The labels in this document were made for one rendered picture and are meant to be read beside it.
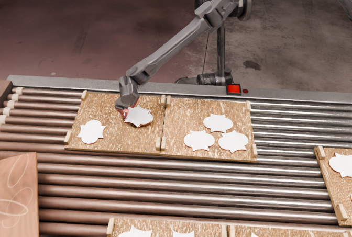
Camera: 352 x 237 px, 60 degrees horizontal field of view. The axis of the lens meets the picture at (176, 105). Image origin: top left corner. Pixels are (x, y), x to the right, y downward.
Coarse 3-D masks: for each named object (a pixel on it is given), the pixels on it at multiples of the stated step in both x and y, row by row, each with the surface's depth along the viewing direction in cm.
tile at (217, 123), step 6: (204, 120) 144; (210, 120) 144; (216, 120) 144; (222, 120) 144; (228, 120) 144; (204, 126) 142; (210, 126) 141; (216, 126) 141; (222, 126) 141; (228, 126) 141; (222, 132) 140
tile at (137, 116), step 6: (132, 108) 145; (138, 108) 145; (132, 114) 142; (138, 114) 142; (144, 114) 143; (126, 120) 140; (132, 120) 140; (138, 120) 140; (144, 120) 140; (150, 120) 140; (138, 126) 138
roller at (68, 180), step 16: (48, 176) 123; (64, 176) 123; (80, 176) 124; (96, 176) 125; (192, 192) 123; (208, 192) 122; (224, 192) 122; (240, 192) 122; (256, 192) 122; (272, 192) 122; (288, 192) 122; (304, 192) 122; (320, 192) 122
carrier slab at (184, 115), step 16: (176, 112) 148; (192, 112) 148; (208, 112) 149; (224, 112) 149; (240, 112) 149; (176, 128) 141; (192, 128) 141; (240, 128) 142; (176, 144) 134; (224, 160) 131; (240, 160) 130; (256, 160) 130
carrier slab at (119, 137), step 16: (96, 96) 154; (112, 96) 155; (144, 96) 155; (80, 112) 146; (96, 112) 146; (112, 112) 147; (160, 112) 148; (80, 128) 139; (112, 128) 140; (128, 128) 140; (144, 128) 140; (160, 128) 141; (80, 144) 133; (96, 144) 133; (112, 144) 133; (128, 144) 134; (144, 144) 134; (160, 144) 134
